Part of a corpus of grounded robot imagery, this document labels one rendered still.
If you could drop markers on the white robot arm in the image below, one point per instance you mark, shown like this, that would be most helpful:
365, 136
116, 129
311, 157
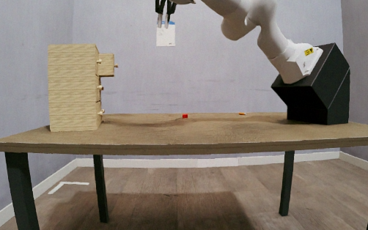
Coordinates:
242, 16

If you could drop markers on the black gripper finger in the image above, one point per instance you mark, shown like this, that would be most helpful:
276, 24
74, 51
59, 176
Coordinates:
159, 10
170, 9

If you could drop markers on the light wood chest of drawers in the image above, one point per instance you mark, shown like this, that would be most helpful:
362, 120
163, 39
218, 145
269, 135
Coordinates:
71, 87

